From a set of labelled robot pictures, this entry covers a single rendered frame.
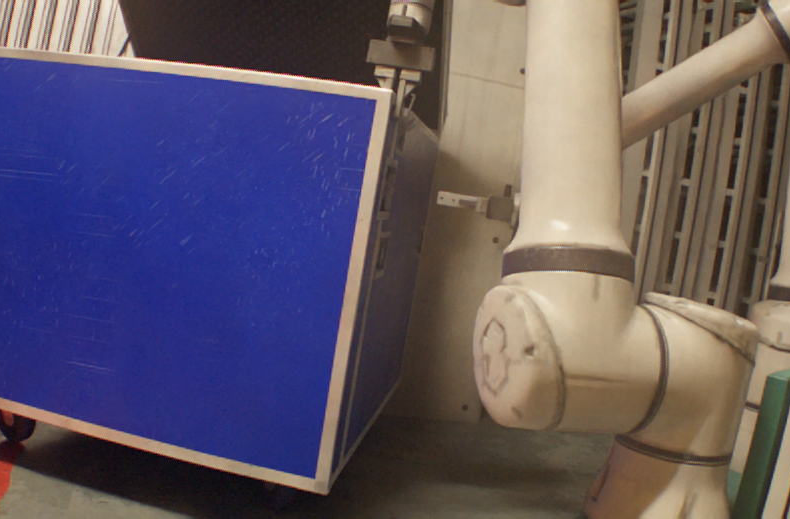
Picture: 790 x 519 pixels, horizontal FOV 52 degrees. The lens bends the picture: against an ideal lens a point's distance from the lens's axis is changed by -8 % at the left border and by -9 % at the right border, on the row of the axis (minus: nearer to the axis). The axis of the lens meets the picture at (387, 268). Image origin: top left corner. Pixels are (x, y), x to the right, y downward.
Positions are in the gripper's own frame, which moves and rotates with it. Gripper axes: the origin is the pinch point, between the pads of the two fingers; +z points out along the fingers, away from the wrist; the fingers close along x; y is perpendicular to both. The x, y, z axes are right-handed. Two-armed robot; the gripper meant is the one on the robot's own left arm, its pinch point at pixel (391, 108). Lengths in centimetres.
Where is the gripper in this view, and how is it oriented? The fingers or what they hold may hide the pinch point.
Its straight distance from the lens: 172.1
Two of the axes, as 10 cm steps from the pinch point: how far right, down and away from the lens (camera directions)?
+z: -1.9, 9.8, -0.9
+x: -9.8, -1.7, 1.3
